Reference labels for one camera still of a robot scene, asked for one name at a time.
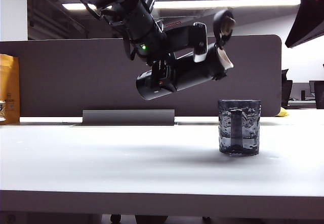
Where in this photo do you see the silver foil packet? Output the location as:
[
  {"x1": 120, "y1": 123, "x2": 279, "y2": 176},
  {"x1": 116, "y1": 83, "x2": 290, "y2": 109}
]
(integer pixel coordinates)
[{"x1": 0, "y1": 99, "x2": 7, "y2": 122}]

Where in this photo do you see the short ceiling light panel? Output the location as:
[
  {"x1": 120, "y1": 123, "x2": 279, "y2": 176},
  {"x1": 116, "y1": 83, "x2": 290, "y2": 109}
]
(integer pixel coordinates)
[{"x1": 61, "y1": 3, "x2": 112, "y2": 11}]

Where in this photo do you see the black computer monitor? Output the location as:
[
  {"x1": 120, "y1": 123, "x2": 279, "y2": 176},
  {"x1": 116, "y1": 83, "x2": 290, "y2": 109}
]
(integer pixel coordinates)
[{"x1": 309, "y1": 80, "x2": 324, "y2": 98}]

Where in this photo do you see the yellow paper bag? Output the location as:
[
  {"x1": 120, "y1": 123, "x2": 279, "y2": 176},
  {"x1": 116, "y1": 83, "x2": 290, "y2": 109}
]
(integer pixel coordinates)
[{"x1": 0, "y1": 53, "x2": 21, "y2": 126}]

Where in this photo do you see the black office chair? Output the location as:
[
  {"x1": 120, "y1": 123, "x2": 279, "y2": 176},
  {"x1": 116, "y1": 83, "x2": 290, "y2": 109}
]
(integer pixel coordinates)
[{"x1": 281, "y1": 68, "x2": 294, "y2": 109}]

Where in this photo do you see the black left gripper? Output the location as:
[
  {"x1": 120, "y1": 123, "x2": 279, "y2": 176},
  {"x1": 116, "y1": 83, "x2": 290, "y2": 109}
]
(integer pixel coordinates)
[{"x1": 161, "y1": 21, "x2": 209, "y2": 63}]

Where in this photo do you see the grey cable tray cover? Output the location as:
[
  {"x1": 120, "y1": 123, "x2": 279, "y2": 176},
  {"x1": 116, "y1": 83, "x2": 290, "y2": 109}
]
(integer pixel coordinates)
[{"x1": 82, "y1": 109, "x2": 176, "y2": 126}]

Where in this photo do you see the dark grey desk divider panel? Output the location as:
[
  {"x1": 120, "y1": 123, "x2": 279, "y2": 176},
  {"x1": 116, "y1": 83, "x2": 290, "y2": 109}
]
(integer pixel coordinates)
[{"x1": 0, "y1": 34, "x2": 282, "y2": 118}]

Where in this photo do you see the dark textured glass mug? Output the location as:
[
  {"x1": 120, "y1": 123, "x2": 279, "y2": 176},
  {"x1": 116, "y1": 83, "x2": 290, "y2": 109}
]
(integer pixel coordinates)
[{"x1": 218, "y1": 99, "x2": 262, "y2": 157}]

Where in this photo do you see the black thermos with flip lid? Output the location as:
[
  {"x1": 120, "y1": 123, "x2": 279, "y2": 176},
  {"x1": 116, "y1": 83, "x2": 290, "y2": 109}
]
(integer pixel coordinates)
[{"x1": 135, "y1": 8, "x2": 236, "y2": 102}]

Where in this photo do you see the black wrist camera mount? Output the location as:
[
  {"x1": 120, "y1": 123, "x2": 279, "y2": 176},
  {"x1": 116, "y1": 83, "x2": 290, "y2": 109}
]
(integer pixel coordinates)
[{"x1": 150, "y1": 58, "x2": 178, "y2": 93}]

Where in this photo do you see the long ceiling light strip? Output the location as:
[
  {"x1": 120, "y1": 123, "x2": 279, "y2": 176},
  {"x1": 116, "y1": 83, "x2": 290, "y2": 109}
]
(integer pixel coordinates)
[{"x1": 152, "y1": 0, "x2": 301, "y2": 9}]

